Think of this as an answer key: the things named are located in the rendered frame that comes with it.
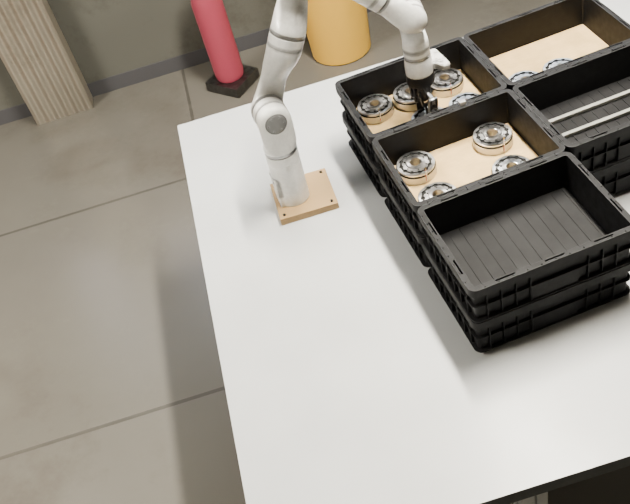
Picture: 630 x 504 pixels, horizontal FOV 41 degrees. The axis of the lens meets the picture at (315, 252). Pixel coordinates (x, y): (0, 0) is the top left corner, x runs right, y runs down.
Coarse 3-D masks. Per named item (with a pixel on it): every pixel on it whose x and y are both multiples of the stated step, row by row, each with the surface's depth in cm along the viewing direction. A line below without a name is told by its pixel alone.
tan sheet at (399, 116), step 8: (464, 80) 243; (464, 88) 240; (472, 88) 240; (392, 96) 245; (440, 104) 238; (448, 104) 237; (400, 112) 239; (408, 112) 238; (392, 120) 237; (400, 120) 236; (408, 120) 236; (376, 128) 236; (384, 128) 235
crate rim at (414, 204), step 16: (496, 96) 219; (512, 96) 217; (448, 112) 219; (528, 112) 212; (400, 128) 218; (544, 128) 207; (560, 144) 201; (384, 160) 210; (528, 160) 199; (400, 176) 205; (496, 176) 198; (448, 192) 198; (416, 208) 197
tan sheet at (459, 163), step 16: (512, 128) 224; (464, 144) 224; (512, 144) 220; (448, 160) 220; (464, 160) 219; (480, 160) 218; (448, 176) 216; (464, 176) 215; (480, 176) 214; (416, 192) 214
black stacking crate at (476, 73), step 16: (448, 48) 241; (464, 48) 238; (400, 64) 240; (464, 64) 243; (352, 80) 238; (368, 80) 240; (384, 80) 242; (400, 80) 244; (480, 80) 235; (352, 96) 242; (352, 128) 239; (368, 144) 225
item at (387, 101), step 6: (366, 96) 242; (372, 96) 242; (378, 96) 241; (384, 96) 240; (360, 102) 241; (366, 102) 240; (384, 102) 238; (390, 102) 238; (360, 108) 239; (366, 108) 238; (384, 108) 237; (390, 108) 237; (366, 114) 236; (372, 114) 236; (378, 114) 235
